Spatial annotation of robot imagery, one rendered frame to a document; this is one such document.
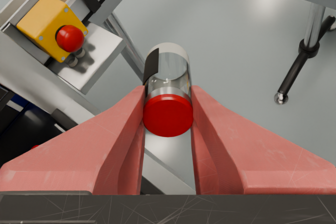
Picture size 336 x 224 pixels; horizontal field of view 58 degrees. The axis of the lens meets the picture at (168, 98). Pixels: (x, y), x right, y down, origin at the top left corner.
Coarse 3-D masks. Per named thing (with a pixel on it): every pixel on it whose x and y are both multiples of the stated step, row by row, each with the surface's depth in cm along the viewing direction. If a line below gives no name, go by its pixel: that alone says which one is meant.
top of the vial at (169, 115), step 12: (156, 96) 11; (168, 96) 11; (180, 96) 11; (144, 108) 12; (156, 108) 11; (168, 108) 12; (180, 108) 11; (192, 108) 12; (144, 120) 12; (156, 120) 12; (168, 120) 12; (180, 120) 12; (192, 120) 12; (156, 132) 12; (168, 132) 12; (180, 132) 12
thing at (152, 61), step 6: (156, 48) 14; (150, 54) 14; (156, 54) 14; (150, 60) 14; (156, 60) 13; (144, 66) 14; (150, 66) 13; (156, 66) 13; (144, 72) 14; (150, 72) 13; (156, 72) 13; (144, 78) 13
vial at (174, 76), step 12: (168, 48) 14; (180, 48) 15; (168, 60) 13; (180, 60) 14; (168, 72) 12; (180, 72) 13; (144, 84) 13; (156, 84) 12; (168, 84) 12; (180, 84) 12
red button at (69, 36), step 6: (60, 30) 45; (66, 30) 44; (72, 30) 45; (78, 30) 46; (60, 36) 45; (66, 36) 44; (72, 36) 45; (78, 36) 46; (60, 42) 45; (66, 42) 45; (72, 42) 45; (78, 42) 46; (66, 48) 45; (72, 48) 46; (78, 48) 47
